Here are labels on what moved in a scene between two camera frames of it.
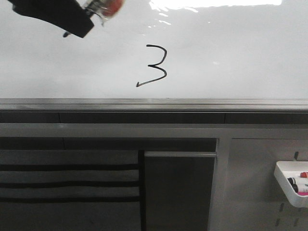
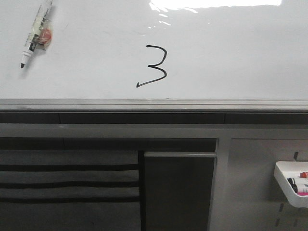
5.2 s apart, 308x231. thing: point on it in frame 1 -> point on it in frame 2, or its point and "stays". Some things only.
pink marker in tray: x=302 y=193 stays
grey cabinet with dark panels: x=148 y=171 stays
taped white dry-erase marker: x=105 y=9 -> x=41 y=34
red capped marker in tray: x=303 y=174 stays
